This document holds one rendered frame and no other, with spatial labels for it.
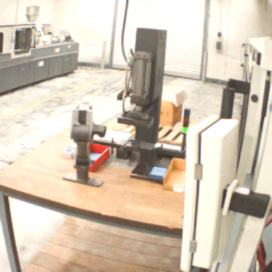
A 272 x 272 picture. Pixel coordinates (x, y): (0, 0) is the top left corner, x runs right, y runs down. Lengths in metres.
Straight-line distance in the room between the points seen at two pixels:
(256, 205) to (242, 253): 0.17
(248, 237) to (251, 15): 10.34
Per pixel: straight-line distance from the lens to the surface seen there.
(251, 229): 0.86
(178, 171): 1.91
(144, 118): 1.91
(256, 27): 11.00
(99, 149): 2.03
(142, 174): 1.79
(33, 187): 1.66
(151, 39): 1.92
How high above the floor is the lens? 1.67
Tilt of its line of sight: 19 degrees down
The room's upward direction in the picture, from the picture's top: 5 degrees clockwise
